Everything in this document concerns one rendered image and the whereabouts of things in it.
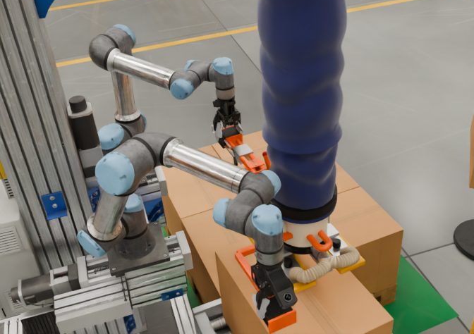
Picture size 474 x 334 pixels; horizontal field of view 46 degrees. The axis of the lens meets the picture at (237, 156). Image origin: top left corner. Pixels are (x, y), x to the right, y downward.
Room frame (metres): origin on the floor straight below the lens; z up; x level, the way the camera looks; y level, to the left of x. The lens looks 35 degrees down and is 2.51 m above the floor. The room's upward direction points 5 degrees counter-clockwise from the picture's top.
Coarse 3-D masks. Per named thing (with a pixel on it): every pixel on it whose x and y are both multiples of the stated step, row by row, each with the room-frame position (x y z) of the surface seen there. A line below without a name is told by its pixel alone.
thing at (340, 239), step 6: (336, 240) 1.38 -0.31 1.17; (342, 240) 1.41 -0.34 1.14; (336, 246) 1.37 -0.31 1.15; (342, 246) 1.38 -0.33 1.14; (330, 252) 1.35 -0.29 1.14; (336, 252) 1.35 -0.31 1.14; (360, 258) 1.32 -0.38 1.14; (354, 264) 1.29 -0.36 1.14; (360, 264) 1.30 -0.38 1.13; (336, 270) 1.29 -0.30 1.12; (342, 270) 1.27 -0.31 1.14; (348, 270) 1.28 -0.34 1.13
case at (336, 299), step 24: (312, 264) 1.49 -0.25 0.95; (240, 288) 1.40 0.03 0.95; (312, 288) 1.37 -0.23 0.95; (336, 288) 1.36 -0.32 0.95; (360, 288) 1.35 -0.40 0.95; (240, 312) 1.41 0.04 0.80; (312, 312) 1.27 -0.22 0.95; (336, 312) 1.26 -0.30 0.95; (360, 312) 1.25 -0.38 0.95; (384, 312) 1.24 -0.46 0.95
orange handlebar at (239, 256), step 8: (232, 144) 1.89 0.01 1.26; (240, 144) 1.89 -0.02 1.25; (240, 160) 1.80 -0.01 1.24; (256, 160) 1.76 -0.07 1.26; (248, 168) 1.73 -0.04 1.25; (256, 168) 1.74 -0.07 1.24; (320, 232) 1.33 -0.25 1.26; (312, 240) 1.30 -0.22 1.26; (328, 240) 1.29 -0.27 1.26; (248, 248) 1.29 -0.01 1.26; (320, 248) 1.26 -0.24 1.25; (328, 248) 1.26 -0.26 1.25; (240, 256) 1.25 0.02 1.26; (240, 264) 1.23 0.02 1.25; (248, 264) 1.22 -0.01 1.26; (248, 272) 1.18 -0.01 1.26; (256, 288) 1.12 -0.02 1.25
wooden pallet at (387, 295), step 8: (168, 232) 2.72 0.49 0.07; (192, 280) 2.25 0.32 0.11; (192, 288) 2.28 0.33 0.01; (384, 288) 2.04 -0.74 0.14; (392, 288) 2.05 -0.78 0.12; (200, 296) 2.10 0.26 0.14; (376, 296) 2.02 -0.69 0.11; (384, 296) 2.04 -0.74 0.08; (392, 296) 2.06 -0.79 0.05; (200, 304) 2.14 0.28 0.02; (384, 304) 2.04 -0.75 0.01
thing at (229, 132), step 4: (224, 128) 2.00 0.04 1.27; (228, 128) 2.00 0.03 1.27; (232, 128) 1.99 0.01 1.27; (224, 132) 1.96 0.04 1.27; (228, 132) 1.96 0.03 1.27; (232, 132) 1.96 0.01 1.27; (236, 132) 1.96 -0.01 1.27; (224, 136) 1.94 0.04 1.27; (228, 136) 1.93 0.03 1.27; (232, 136) 1.93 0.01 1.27; (236, 136) 1.93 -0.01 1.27; (240, 136) 1.94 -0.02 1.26; (228, 140) 1.92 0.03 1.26; (232, 140) 1.93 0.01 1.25; (236, 144) 1.93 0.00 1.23; (228, 148) 1.92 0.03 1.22
